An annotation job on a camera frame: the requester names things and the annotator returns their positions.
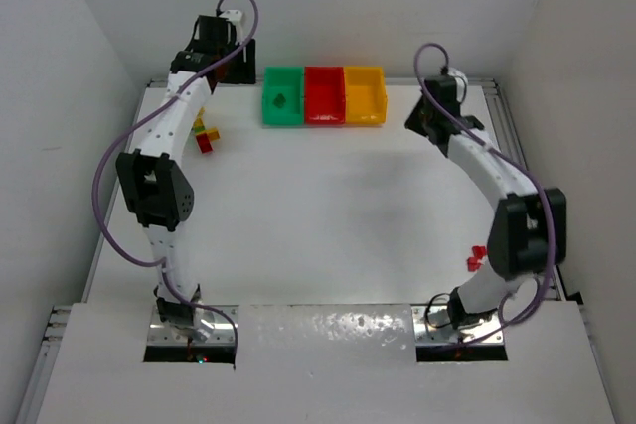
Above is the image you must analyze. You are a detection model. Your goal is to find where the green lego brick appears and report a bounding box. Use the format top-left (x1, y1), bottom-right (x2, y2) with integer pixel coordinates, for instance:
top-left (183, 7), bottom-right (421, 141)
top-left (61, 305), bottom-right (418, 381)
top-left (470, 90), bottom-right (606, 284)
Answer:
top-left (272, 93), bottom-right (286, 109)

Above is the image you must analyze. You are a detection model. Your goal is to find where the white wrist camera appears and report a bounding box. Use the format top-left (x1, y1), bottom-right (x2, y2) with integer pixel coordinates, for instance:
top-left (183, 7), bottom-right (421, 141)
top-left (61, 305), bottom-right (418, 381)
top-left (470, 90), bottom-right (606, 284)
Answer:
top-left (220, 9), bottom-right (244, 37)
top-left (448, 67), bottom-right (468, 103)

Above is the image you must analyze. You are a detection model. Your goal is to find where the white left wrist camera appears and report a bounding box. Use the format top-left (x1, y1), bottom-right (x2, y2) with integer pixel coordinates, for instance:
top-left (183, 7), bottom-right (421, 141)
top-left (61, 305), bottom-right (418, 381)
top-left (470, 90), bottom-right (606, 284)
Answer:
top-left (220, 9), bottom-right (244, 37)

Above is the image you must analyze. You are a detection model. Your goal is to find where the metal base plate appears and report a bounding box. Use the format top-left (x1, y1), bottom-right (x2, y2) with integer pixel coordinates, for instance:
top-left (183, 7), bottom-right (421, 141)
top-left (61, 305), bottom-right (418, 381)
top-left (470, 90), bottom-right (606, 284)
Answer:
top-left (146, 307), bottom-right (236, 347)
top-left (411, 302), bottom-right (504, 347)

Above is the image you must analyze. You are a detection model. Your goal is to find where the yellow plastic bin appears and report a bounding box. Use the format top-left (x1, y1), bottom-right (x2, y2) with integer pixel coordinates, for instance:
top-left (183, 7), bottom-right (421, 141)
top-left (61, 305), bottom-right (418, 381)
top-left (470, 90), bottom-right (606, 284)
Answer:
top-left (344, 66), bottom-right (388, 125)

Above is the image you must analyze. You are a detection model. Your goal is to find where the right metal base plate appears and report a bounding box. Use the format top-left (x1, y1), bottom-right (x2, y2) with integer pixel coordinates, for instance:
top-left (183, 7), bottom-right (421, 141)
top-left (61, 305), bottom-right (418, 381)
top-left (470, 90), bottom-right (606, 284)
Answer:
top-left (411, 302), bottom-right (504, 347)

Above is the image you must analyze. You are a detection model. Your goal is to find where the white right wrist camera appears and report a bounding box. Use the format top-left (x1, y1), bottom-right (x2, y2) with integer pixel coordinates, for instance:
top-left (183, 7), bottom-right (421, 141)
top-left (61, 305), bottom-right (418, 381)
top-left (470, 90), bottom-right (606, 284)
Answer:
top-left (448, 67), bottom-right (468, 103)

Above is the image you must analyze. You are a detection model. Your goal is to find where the stacked lego brick tower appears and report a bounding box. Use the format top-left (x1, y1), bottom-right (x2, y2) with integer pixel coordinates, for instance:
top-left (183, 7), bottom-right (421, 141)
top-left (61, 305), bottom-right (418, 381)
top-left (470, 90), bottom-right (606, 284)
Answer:
top-left (192, 107), bottom-right (220, 154)

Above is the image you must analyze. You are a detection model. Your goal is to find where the green plastic bin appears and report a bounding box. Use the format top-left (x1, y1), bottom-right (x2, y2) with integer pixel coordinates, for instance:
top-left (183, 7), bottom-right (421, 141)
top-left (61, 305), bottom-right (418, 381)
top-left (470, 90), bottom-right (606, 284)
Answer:
top-left (261, 67), bottom-right (305, 126)

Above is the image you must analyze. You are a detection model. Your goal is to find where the aluminium frame rail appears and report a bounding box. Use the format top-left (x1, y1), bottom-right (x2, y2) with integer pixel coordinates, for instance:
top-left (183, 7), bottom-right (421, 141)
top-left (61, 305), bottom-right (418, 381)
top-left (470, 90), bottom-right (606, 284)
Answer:
top-left (484, 76), bottom-right (565, 301)

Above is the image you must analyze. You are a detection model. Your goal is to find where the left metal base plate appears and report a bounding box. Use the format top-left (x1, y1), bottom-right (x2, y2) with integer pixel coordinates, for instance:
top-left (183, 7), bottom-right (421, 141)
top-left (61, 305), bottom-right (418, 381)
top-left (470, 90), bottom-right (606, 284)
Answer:
top-left (146, 307), bottom-right (236, 347)

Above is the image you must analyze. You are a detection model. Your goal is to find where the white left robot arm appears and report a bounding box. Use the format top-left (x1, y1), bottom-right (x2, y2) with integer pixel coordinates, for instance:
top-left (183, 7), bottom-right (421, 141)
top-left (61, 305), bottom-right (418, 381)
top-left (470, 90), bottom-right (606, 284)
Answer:
top-left (115, 10), bottom-right (255, 335)

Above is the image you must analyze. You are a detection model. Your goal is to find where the red plastic bin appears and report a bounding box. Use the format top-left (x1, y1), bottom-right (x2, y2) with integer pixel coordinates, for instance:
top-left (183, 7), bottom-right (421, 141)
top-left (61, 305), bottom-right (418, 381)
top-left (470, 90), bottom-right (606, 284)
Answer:
top-left (304, 67), bottom-right (346, 125)

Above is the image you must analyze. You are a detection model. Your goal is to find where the red lego brick pile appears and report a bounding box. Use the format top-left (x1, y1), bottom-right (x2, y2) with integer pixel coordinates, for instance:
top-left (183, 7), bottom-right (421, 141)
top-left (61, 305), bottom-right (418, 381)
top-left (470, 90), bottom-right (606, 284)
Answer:
top-left (467, 245), bottom-right (488, 272)

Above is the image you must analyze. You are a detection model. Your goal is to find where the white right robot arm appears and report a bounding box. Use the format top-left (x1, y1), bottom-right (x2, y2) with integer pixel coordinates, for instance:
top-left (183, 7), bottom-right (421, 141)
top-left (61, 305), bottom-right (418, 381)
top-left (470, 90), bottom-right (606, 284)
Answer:
top-left (404, 72), bottom-right (567, 329)

